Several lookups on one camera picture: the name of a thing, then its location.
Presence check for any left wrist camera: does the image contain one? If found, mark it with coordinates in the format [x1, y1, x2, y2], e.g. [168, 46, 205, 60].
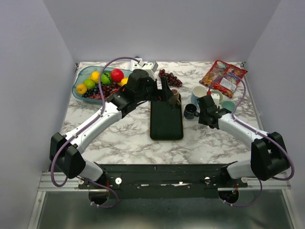
[138, 61, 159, 78]

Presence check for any light green ceramic mug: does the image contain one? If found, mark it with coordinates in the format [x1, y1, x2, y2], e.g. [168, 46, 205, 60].
[211, 90, 224, 105]

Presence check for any yellow lemon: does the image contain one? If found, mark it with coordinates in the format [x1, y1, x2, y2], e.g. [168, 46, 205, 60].
[89, 71, 100, 84]

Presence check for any dark grape bunch in basket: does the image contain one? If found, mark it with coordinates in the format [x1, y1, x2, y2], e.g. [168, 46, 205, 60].
[82, 83, 121, 100]

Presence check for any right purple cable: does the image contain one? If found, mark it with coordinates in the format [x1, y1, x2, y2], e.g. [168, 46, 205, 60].
[206, 74, 295, 208]

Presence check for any black rectangular tray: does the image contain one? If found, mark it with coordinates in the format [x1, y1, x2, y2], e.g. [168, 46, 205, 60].
[150, 102, 183, 141]

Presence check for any green lime with zigzag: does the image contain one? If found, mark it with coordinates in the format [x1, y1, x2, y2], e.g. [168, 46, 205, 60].
[101, 72, 112, 85]

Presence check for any teal plastic fruit basket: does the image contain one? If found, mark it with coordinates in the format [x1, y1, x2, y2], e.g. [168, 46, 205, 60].
[72, 66, 131, 104]

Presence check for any red apple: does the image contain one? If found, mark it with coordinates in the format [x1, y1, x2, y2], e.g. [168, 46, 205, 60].
[110, 69, 124, 83]

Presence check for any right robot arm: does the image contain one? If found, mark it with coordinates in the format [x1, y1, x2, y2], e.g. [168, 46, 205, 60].
[197, 95, 291, 187]

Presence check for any light blue hexagonal mug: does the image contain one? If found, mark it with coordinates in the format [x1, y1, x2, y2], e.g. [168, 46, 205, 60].
[191, 86, 207, 107]

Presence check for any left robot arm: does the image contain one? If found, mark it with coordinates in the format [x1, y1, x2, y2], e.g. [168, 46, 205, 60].
[50, 69, 173, 188]

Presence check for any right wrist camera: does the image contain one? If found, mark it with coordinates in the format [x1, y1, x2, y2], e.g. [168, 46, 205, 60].
[211, 93, 220, 106]

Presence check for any red dragon fruit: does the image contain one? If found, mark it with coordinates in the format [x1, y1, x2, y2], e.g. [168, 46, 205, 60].
[106, 88, 120, 98]

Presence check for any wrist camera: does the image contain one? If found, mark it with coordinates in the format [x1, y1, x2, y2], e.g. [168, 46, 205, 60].
[138, 61, 159, 78]
[211, 93, 220, 106]

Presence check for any brown small cup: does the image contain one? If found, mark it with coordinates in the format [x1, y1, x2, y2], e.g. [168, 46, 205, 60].
[168, 89, 181, 106]

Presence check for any red snack packet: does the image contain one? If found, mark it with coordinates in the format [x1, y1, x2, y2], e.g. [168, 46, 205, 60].
[199, 60, 247, 98]

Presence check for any mint green bird-print mug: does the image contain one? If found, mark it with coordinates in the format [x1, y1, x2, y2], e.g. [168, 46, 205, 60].
[221, 101, 235, 112]

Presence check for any orange fruit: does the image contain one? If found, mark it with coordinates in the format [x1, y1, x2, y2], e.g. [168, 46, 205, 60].
[76, 83, 87, 95]
[120, 78, 128, 86]

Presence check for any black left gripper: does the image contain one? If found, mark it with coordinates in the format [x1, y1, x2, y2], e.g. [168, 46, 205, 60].
[136, 76, 173, 103]

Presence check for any dark blue gold-rimmed cup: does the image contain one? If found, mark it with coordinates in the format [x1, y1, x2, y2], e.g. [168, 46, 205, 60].
[183, 104, 199, 120]

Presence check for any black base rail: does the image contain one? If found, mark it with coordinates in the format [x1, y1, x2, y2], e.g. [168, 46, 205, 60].
[78, 163, 267, 200]

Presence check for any loose red grape bunch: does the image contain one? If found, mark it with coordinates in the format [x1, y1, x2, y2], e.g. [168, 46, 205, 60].
[158, 69, 183, 87]

